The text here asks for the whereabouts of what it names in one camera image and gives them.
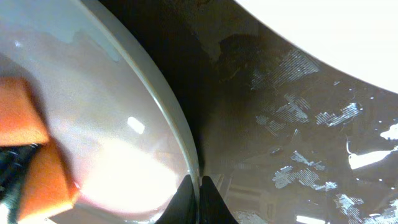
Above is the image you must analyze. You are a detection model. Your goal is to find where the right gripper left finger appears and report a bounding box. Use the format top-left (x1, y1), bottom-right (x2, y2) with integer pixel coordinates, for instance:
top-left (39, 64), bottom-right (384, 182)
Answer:
top-left (155, 175), bottom-right (197, 224)

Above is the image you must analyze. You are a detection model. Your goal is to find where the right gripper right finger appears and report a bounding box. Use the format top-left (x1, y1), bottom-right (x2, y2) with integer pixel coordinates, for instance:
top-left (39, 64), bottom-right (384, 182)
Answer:
top-left (200, 176), bottom-right (238, 224)

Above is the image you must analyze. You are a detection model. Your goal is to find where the grey-white plate with sauce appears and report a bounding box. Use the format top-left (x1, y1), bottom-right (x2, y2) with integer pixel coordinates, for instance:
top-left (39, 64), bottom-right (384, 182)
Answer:
top-left (1, 1), bottom-right (199, 223)

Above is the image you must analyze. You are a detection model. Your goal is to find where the orange green scrub sponge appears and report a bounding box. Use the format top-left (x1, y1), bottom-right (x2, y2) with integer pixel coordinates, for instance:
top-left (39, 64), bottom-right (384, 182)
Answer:
top-left (1, 77), bottom-right (79, 223)

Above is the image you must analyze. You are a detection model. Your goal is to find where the large dark brown tray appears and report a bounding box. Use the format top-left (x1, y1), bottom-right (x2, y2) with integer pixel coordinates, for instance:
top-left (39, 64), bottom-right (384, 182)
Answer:
top-left (104, 1), bottom-right (397, 223)

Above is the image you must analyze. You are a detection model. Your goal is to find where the white plate small red stain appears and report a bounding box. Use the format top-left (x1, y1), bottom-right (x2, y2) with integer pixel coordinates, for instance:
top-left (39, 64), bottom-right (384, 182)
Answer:
top-left (236, 0), bottom-right (397, 93)

